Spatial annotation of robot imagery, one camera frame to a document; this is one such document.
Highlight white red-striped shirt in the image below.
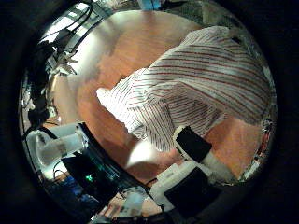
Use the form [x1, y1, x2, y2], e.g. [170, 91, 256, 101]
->
[95, 25, 273, 153]

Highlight black hanging cables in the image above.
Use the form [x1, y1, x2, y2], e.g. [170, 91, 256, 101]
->
[39, 5, 95, 49]

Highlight black control box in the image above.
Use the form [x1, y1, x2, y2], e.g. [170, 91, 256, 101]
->
[61, 151, 121, 202]

